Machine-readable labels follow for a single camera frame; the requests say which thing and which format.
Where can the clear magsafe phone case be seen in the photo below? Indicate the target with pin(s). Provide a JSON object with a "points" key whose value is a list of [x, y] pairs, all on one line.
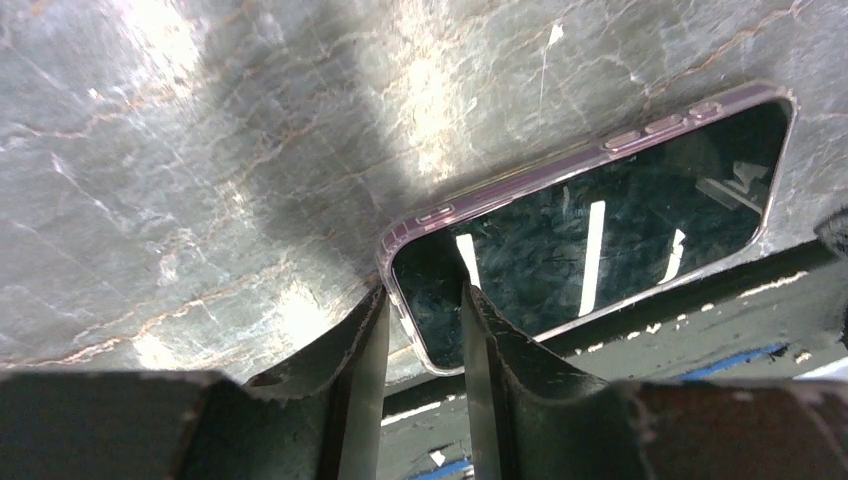
{"points": [[556, 167]]}

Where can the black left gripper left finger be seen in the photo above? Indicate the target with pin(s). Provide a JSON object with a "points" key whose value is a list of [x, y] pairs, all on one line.
{"points": [[316, 415]]}

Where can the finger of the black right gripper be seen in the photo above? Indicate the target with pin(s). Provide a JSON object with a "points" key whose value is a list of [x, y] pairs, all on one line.
{"points": [[832, 233]]}

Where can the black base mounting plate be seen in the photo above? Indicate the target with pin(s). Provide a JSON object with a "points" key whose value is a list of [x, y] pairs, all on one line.
{"points": [[781, 317]]}

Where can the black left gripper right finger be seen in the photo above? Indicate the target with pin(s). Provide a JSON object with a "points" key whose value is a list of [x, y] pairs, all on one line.
{"points": [[534, 416]]}

